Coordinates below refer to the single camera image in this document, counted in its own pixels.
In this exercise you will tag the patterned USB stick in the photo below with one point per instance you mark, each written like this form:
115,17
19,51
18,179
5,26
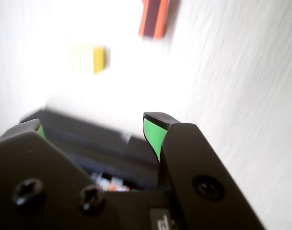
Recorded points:
112,184

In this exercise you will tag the black cardboard box tray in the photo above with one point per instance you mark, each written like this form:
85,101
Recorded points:
100,148

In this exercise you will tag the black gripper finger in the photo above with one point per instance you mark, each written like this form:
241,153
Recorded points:
40,179

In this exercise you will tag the yellow wooden cube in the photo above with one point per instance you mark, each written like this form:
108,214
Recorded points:
99,60

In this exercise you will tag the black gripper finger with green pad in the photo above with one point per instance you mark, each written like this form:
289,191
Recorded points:
191,167

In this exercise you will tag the red and white carton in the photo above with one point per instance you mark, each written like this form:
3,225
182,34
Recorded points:
155,19

